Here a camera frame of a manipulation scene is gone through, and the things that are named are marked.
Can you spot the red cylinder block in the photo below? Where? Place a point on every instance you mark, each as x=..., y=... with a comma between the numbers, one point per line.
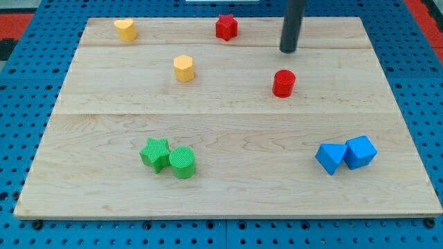
x=283, y=83

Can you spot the green star block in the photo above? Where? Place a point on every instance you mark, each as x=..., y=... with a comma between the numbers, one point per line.
x=155, y=154

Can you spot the red star block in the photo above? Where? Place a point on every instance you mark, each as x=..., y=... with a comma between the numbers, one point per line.
x=226, y=27

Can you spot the wooden board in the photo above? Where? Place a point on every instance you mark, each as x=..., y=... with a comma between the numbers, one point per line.
x=254, y=152

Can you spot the green cylinder block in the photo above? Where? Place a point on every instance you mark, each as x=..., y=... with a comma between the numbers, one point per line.
x=182, y=160

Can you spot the yellow hexagon block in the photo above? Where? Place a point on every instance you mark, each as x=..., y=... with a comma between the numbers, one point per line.
x=184, y=68

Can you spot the blue triangle block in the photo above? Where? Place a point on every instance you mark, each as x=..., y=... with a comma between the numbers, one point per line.
x=330, y=156

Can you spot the yellow heart block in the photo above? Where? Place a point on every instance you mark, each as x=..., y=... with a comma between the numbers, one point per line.
x=126, y=29

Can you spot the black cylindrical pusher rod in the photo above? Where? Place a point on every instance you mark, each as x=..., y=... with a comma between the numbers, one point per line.
x=292, y=21

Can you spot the blue cube block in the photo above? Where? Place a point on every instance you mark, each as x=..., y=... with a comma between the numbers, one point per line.
x=360, y=152

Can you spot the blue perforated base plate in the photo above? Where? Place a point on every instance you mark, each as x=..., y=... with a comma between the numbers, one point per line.
x=33, y=76

